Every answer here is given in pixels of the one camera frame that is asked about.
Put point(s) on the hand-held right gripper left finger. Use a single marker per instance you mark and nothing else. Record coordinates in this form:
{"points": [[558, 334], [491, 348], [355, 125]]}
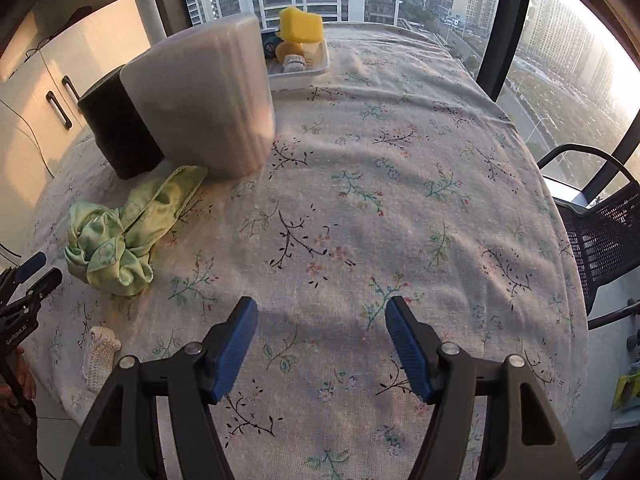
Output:
{"points": [[235, 345]]}

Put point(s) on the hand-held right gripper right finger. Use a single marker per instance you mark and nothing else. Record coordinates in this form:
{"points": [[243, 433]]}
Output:
{"points": [[405, 345]]}

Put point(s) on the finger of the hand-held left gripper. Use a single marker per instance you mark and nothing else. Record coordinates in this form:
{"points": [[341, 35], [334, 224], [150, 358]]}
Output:
{"points": [[30, 262], [47, 280]]}

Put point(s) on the green cloth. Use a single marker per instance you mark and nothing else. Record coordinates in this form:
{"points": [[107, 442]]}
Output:
{"points": [[110, 255]]}

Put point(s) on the white tray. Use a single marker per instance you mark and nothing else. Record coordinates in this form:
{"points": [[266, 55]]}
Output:
{"points": [[295, 74]]}

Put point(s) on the grey knitted pad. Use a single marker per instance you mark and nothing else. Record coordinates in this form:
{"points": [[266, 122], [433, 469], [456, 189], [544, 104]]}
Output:
{"points": [[100, 360], [295, 64]]}

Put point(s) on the yellow egg-shaped sponge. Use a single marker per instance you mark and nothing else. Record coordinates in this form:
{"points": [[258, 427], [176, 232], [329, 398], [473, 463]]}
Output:
{"points": [[289, 50]]}

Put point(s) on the yellow rectangular sponge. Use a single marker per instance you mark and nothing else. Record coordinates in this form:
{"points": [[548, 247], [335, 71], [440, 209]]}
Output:
{"points": [[300, 25]]}

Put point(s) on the person's left hand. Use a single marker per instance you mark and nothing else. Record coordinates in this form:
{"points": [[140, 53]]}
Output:
{"points": [[25, 385]]}

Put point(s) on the floral tablecloth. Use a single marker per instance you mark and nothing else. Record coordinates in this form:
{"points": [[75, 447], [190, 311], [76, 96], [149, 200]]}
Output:
{"points": [[350, 210]]}

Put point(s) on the black cylindrical container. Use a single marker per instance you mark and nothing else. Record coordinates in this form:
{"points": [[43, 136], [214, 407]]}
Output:
{"points": [[115, 125]]}

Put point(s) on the black mesh chair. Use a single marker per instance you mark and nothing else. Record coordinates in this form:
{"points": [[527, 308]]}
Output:
{"points": [[600, 240]]}

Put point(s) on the yellow green box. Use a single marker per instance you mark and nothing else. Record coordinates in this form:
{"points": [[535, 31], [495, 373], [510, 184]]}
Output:
{"points": [[625, 390]]}

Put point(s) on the white cabinet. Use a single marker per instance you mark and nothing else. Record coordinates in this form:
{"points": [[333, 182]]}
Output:
{"points": [[90, 35]]}

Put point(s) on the translucent white container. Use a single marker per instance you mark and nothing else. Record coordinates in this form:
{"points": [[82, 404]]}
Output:
{"points": [[200, 95]]}

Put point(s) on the white vertical pipe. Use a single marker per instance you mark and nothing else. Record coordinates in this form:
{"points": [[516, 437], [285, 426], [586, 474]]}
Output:
{"points": [[147, 0]]}

